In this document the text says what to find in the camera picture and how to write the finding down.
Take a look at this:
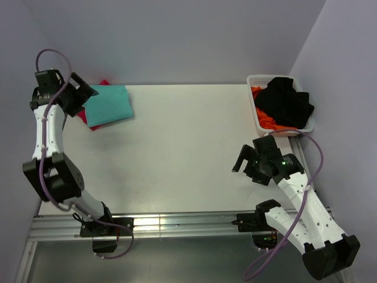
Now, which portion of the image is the white plastic basket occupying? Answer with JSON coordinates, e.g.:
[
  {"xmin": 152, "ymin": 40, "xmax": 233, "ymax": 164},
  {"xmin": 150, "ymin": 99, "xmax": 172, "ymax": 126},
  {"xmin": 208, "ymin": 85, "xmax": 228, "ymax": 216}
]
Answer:
[{"xmin": 246, "ymin": 74, "xmax": 314, "ymax": 137}]

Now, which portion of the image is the aluminium mounting rail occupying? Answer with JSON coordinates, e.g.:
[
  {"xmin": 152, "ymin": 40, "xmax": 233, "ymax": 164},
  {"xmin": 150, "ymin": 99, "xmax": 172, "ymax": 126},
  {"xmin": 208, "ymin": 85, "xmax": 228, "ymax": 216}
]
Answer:
[{"xmin": 28, "ymin": 138, "xmax": 338, "ymax": 242}]

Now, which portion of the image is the folded red t-shirt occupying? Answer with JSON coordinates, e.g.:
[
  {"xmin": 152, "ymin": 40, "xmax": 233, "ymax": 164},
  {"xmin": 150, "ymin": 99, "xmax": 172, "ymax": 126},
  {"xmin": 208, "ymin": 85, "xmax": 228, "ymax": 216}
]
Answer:
[{"xmin": 77, "ymin": 80, "xmax": 111, "ymax": 131}]

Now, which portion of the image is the teal t-shirt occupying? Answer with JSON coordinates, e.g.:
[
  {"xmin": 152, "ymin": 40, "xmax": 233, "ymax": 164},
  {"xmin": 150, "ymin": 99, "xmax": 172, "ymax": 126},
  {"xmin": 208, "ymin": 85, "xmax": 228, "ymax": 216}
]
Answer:
[{"xmin": 84, "ymin": 85, "xmax": 134, "ymax": 127}]

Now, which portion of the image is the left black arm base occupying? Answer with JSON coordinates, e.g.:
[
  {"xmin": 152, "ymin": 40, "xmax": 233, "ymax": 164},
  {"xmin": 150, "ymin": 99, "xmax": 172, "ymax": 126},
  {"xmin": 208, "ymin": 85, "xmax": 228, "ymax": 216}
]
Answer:
[{"xmin": 80, "ymin": 217, "xmax": 134, "ymax": 255}]

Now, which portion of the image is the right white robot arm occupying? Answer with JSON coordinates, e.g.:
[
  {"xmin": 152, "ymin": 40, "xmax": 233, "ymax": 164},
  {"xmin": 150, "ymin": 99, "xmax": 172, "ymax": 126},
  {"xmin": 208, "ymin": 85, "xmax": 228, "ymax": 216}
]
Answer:
[{"xmin": 232, "ymin": 135, "xmax": 361, "ymax": 280}]

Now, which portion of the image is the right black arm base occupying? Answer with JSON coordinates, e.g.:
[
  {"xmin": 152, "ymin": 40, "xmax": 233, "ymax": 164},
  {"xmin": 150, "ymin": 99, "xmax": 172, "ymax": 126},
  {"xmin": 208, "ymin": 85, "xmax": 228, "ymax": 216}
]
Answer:
[{"xmin": 232, "ymin": 212, "xmax": 278, "ymax": 249}]

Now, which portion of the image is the black t-shirt in basket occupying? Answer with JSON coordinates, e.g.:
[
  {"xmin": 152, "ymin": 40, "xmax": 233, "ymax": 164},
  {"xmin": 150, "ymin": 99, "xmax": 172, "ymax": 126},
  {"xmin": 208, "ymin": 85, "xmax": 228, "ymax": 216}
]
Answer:
[{"xmin": 253, "ymin": 77, "xmax": 315, "ymax": 130}]

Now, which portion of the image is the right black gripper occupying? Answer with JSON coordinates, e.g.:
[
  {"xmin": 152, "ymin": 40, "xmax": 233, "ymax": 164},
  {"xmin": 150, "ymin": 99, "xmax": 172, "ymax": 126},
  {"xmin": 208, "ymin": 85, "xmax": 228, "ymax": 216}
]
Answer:
[{"xmin": 232, "ymin": 144, "xmax": 271, "ymax": 186}]

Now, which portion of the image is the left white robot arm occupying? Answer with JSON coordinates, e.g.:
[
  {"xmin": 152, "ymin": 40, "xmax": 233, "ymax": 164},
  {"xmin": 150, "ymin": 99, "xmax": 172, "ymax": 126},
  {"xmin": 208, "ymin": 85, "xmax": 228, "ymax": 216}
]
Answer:
[{"xmin": 22, "ymin": 69, "xmax": 115, "ymax": 235}]

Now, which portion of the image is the orange t-shirt in basket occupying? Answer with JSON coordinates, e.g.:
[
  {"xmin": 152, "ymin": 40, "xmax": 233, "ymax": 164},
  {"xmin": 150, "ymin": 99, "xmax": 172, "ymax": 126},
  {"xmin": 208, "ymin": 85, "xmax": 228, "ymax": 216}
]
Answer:
[{"xmin": 251, "ymin": 87, "xmax": 296, "ymax": 130}]

